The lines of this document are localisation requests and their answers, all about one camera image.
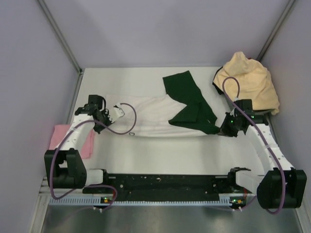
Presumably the white and green t shirt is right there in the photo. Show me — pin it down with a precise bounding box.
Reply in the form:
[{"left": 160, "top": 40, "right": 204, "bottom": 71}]
[{"left": 106, "top": 71, "right": 220, "bottom": 137}]

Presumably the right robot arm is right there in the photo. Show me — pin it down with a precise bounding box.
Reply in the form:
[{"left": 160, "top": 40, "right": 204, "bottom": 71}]
[{"left": 220, "top": 99, "right": 307, "bottom": 210}]

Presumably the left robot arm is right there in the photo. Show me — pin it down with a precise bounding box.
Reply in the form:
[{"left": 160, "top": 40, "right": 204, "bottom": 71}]
[{"left": 44, "top": 95, "right": 112, "bottom": 193}]

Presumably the dark grey bin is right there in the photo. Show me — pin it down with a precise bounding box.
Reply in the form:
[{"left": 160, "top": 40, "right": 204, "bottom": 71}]
[{"left": 252, "top": 109, "right": 273, "bottom": 118}]

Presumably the pink folded t shirt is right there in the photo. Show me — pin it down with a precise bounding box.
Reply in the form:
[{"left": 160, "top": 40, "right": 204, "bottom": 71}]
[{"left": 49, "top": 124, "right": 95, "bottom": 159}]

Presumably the beige t shirt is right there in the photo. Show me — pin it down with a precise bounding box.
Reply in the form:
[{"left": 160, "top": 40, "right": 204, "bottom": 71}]
[{"left": 212, "top": 51, "right": 280, "bottom": 115}]

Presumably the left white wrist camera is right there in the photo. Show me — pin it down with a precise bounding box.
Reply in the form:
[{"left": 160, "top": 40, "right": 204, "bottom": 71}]
[{"left": 109, "top": 105, "right": 125, "bottom": 123}]

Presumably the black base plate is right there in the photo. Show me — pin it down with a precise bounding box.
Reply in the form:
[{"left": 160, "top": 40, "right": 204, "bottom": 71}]
[{"left": 82, "top": 172, "right": 257, "bottom": 202}]

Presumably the grey slotted cable duct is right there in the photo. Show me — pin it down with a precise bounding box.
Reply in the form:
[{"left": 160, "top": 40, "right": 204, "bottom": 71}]
[{"left": 49, "top": 196, "right": 246, "bottom": 207}]

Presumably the right corner aluminium post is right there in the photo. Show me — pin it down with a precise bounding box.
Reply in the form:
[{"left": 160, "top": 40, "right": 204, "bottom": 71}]
[{"left": 256, "top": 0, "right": 298, "bottom": 62}]

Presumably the corner aluminium post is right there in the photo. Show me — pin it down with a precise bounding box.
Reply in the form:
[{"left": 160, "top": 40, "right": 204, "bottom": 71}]
[
  {"left": 36, "top": 0, "right": 82, "bottom": 74},
  {"left": 256, "top": 0, "right": 298, "bottom": 62}
]

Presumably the left corner aluminium post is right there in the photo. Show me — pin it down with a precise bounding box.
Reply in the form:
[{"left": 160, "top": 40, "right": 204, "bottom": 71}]
[{"left": 36, "top": 0, "right": 82, "bottom": 74}]

